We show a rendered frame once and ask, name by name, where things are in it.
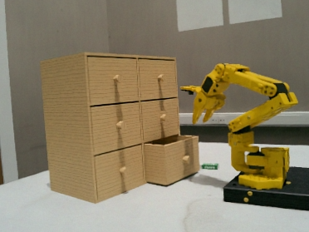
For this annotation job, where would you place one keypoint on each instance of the tan cardboard drawer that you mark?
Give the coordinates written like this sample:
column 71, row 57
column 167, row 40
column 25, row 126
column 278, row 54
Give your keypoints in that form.
column 166, row 158
column 159, row 117
column 118, row 170
column 112, row 79
column 107, row 118
column 157, row 78

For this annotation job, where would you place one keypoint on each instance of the tan wooden chest of drawers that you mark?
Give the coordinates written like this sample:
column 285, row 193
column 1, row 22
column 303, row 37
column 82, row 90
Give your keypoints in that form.
column 67, row 116

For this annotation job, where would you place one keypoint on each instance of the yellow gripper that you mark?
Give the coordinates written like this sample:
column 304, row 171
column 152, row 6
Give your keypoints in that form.
column 202, row 101

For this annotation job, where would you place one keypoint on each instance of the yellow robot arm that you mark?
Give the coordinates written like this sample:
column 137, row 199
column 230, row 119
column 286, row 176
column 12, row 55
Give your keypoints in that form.
column 269, row 159

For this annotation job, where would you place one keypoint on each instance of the white eraser with green sleeve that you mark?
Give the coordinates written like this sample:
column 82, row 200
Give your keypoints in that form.
column 209, row 166

